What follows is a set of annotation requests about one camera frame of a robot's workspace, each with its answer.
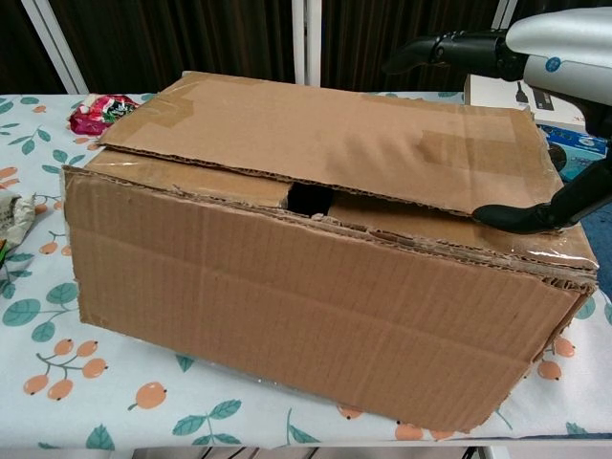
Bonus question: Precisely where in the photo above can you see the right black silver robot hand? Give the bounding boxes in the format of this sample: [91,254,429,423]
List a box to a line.
[382,0,612,236]

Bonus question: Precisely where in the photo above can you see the cardboard shipping box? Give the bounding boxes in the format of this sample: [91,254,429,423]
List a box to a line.
[61,70,601,437]

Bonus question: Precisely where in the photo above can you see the long blue box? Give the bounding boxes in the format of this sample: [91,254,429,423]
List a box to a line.
[535,121,612,183]

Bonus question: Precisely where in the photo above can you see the white product box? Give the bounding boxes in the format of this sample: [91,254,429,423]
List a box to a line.
[463,74,587,133]

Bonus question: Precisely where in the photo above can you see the red drink pouch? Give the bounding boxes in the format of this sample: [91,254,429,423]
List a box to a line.
[66,94,142,135]

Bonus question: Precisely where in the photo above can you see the crumpled white orange snack bag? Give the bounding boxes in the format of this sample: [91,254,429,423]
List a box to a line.
[0,190,38,240]

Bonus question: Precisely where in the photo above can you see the floral leaf print tablecloth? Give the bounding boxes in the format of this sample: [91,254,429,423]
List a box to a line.
[0,90,612,450]

